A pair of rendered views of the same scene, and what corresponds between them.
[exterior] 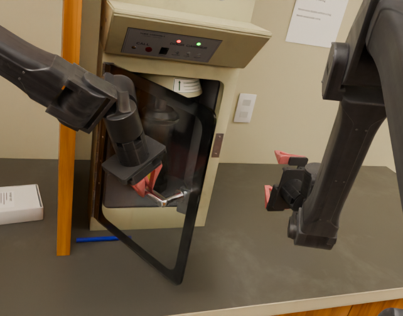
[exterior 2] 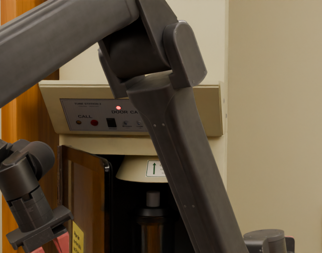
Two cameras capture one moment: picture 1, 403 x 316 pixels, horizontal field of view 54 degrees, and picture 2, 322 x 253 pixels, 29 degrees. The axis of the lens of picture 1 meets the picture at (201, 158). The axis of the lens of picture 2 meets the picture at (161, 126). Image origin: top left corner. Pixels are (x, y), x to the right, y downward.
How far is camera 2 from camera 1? 0.59 m
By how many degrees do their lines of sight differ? 38
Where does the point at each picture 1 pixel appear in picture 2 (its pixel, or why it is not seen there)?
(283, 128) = not seen: outside the picture
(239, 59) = (204, 122)
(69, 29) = (6, 108)
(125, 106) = (13, 161)
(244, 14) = (214, 73)
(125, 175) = (16, 239)
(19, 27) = not seen: hidden behind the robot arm
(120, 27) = (53, 99)
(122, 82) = (32, 145)
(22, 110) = not seen: hidden behind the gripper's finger
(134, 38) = (72, 111)
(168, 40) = (107, 108)
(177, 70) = (144, 148)
